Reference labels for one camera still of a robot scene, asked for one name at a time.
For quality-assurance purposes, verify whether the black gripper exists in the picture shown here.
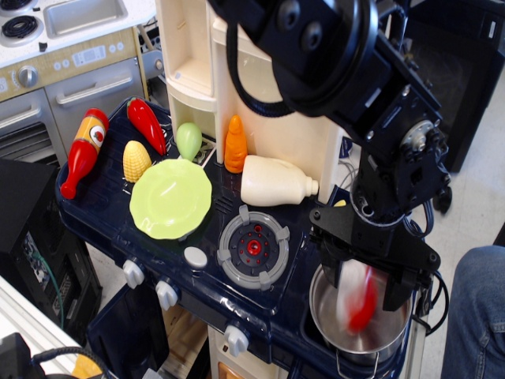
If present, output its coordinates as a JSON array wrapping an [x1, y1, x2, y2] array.
[[309, 205, 441, 312]]

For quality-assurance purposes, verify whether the red and white toy sushi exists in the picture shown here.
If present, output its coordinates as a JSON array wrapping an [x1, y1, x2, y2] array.
[[336, 260, 378, 334]]

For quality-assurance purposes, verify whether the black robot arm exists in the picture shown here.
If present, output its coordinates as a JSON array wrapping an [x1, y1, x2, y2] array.
[[211, 1, 450, 311]]

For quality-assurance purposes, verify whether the stainless steel pot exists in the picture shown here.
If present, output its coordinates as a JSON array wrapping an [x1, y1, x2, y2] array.
[[309, 266, 412, 378]]

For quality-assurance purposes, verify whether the yellow toy squeeze bottle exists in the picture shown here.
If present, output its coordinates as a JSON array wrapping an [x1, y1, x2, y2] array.
[[333, 200, 346, 208]]

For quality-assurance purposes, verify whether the grey toy stove burner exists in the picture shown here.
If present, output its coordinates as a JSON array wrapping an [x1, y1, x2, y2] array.
[[217, 205, 290, 291]]

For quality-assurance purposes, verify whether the blue jeans leg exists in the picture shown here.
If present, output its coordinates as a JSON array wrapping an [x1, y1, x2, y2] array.
[[440, 246, 504, 378]]

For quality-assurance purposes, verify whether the cream toy milk bottle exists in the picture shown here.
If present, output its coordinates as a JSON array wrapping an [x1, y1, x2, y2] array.
[[241, 155, 319, 207]]

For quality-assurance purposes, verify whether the grey right stove knob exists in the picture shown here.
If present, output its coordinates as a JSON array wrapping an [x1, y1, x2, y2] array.
[[224, 325, 249, 357]]

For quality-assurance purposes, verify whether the grey stove knob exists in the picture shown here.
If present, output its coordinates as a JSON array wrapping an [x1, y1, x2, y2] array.
[[122, 260, 145, 289], [224, 325, 249, 357], [155, 280, 180, 311]]

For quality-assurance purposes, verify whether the grey round toy button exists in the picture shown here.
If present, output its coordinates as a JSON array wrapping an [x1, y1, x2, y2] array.
[[184, 246, 208, 269]]

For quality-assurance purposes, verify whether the orange toy carrot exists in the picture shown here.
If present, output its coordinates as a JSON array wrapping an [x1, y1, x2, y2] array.
[[224, 114, 248, 174]]

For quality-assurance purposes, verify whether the grey middle stove knob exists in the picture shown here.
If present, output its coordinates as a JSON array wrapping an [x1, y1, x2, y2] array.
[[155, 280, 180, 311]]

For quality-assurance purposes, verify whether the light green toy plate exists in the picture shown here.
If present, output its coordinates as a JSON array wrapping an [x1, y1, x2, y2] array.
[[129, 159, 212, 240]]

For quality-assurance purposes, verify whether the navy blue toy kitchen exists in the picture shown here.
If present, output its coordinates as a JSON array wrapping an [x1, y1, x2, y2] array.
[[58, 103, 421, 378]]

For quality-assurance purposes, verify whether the light green toy pear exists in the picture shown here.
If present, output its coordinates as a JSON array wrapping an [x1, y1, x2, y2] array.
[[175, 122, 202, 161]]

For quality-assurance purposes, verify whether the grey left stove knob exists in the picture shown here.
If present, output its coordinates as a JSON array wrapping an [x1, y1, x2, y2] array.
[[122, 260, 145, 289]]

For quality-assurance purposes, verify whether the black monitor screen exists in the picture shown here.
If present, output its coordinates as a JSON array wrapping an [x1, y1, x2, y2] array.
[[405, 1, 504, 172]]

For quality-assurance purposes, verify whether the cream toy kitchen shelf tower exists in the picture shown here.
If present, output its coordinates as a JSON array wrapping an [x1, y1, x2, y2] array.
[[156, 0, 343, 203]]

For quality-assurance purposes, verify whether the yellow toy corn cob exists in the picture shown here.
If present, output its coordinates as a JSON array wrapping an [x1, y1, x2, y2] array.
[[123, 141, 152, 183]]

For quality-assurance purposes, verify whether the red toy chili pepper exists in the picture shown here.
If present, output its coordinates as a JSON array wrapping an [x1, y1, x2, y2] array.
[[126, 97, 166, 156]]

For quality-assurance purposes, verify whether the yellow toy on table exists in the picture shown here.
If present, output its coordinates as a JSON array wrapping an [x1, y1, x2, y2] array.
[[72, 355, 103, 379]]

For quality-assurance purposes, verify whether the red toy ketchup bottle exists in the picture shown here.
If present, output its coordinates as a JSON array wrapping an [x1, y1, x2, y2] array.
[[60, 108, 109, 200]]

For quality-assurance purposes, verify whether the black computer case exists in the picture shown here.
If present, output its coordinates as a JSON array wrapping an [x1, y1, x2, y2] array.
[[1, 159, 102, 345]]

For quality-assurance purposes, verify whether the black braided cable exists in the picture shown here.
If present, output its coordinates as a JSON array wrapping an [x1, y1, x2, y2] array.
[[31, 346, 110, 379]]

